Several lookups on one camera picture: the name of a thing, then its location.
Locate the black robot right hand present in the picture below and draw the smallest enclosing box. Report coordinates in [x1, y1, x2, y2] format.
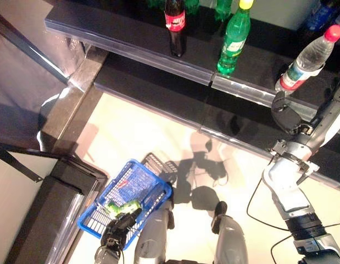
[270, 90, 315, 135]

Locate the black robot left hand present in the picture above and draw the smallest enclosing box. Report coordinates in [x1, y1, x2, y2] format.
[99, 207, 143, 251]

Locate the blue plastic shopping basket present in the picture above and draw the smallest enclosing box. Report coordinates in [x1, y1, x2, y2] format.
[77, 159, 173, 251]

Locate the clear water bottle red cap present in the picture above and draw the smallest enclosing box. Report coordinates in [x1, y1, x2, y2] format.
[274, 24, 340, 96]

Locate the silver robot right leg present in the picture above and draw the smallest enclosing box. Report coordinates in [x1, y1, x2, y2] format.
[210, 200, 249, 264]

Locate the dark glossy base plinth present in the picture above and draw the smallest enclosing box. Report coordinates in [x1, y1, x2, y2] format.
[37, 43, 110, 155]

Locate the red label cola bottle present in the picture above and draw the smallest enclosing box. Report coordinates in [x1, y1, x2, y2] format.
[163, 0, 187, 58]

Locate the brown backdrop sheet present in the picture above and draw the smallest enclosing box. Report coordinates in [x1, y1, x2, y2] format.
[0, 0, 85, 144]

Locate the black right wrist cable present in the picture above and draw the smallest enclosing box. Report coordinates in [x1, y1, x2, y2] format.
[246, 175, 340, 264]

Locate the black angled metal frame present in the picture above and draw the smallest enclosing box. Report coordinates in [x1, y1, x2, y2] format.
[0, 141, 69, 184]

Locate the black metal frame post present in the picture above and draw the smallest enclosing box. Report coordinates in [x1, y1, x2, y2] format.
[0, 9, 71, 85]

